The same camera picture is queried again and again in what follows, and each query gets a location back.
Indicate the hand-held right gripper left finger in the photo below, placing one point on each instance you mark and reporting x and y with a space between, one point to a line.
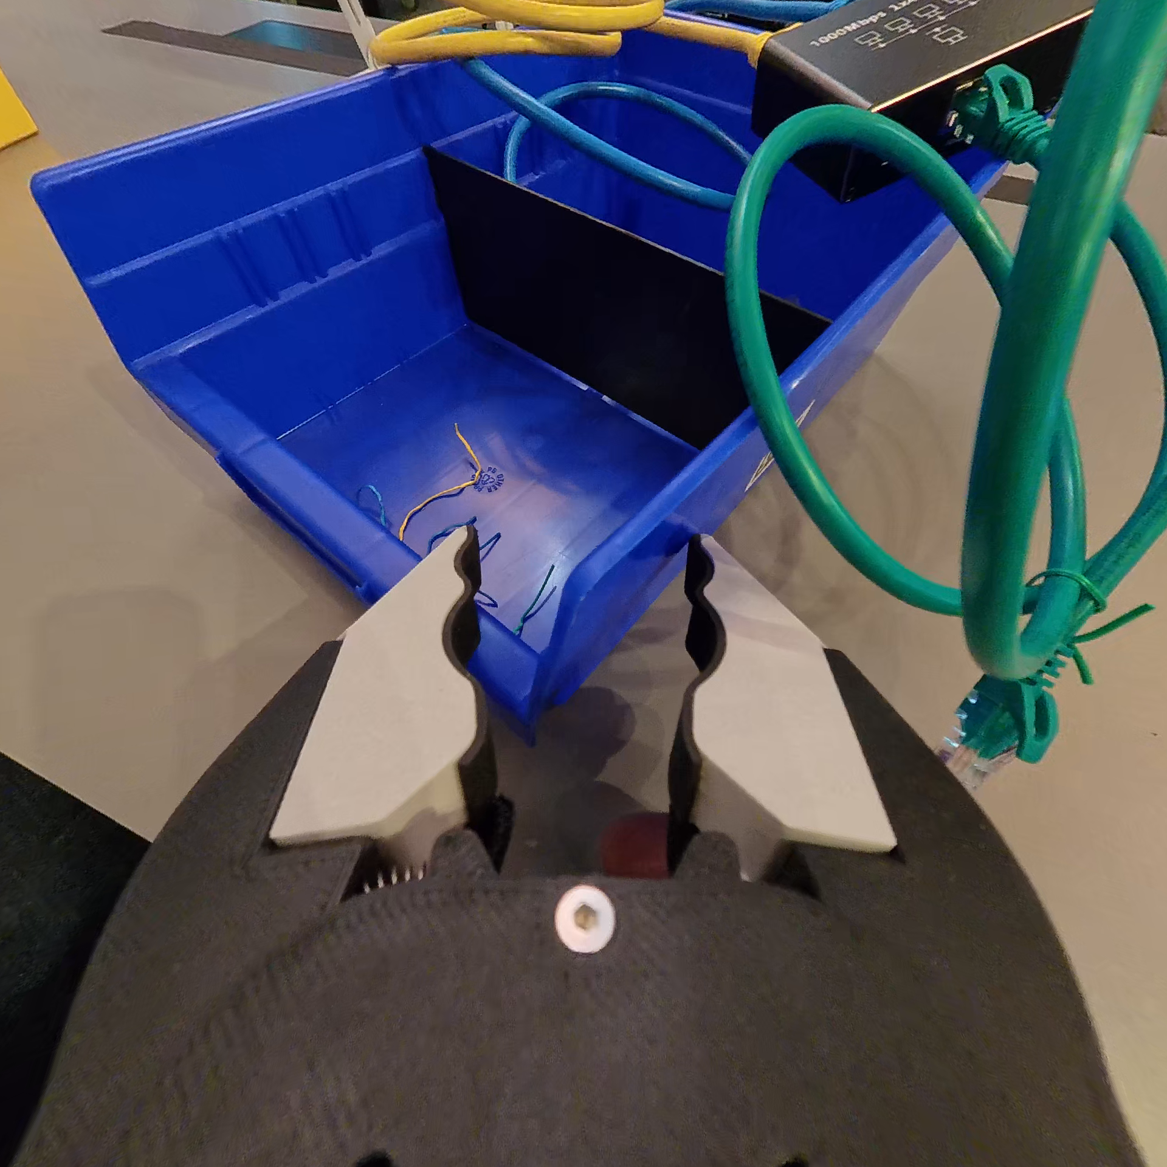
382 712

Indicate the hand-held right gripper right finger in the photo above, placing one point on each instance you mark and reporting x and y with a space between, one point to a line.
784 730

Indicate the blue plastic bin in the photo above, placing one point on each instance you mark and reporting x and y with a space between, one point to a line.
274 275

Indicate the black network switch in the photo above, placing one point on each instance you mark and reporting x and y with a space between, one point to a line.
820 91

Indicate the yellow plastic bin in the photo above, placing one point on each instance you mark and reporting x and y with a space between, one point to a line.
11 111

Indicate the green twist tie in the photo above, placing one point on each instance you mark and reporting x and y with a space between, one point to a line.
1071 584

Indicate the dark cloth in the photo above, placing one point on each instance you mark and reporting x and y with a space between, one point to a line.
46 876

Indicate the black bin divider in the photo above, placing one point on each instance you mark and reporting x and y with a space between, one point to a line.
592 301

